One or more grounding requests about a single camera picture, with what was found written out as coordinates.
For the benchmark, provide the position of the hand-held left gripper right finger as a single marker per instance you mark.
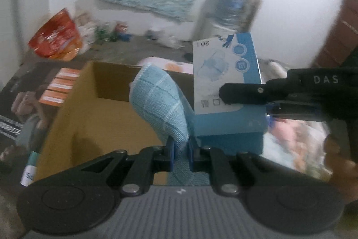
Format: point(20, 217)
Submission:
point(191, 155)

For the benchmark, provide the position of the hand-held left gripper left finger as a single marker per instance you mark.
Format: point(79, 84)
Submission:
point(171, 153)

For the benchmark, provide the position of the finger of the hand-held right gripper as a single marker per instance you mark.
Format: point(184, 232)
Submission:
point(243, 93)
point(296, 111)

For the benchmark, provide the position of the blue face mask box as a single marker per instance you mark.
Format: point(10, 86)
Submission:
point(223, 59)

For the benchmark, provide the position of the blue checked towel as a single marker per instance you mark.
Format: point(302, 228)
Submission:
point(159, 99)

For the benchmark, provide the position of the brown cardboard box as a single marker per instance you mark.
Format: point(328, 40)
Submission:
point(84, 104)

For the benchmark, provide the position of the person's right hand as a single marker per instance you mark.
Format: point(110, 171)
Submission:
point(335, 160)

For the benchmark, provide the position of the pink printed bed sheet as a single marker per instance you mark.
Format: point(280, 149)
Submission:
point(293, 143)

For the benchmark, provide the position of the brown wooden panel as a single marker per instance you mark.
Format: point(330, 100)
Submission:
point(338, 31)

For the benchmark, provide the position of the white water dispenser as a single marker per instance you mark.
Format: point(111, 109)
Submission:
point(202, 29)

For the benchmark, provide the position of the brown patterned board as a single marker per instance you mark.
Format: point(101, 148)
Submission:
point(254, 12)

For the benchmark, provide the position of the crumpled clear plastic bag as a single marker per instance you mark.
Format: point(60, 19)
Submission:
point(167, 38)

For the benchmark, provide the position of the green glass bottle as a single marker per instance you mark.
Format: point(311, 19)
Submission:
point(103, 33)

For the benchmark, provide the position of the large dark printed box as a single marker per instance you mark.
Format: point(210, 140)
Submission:
point(28, 104)

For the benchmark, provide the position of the red snack bag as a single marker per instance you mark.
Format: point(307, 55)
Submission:
point(56, 34)

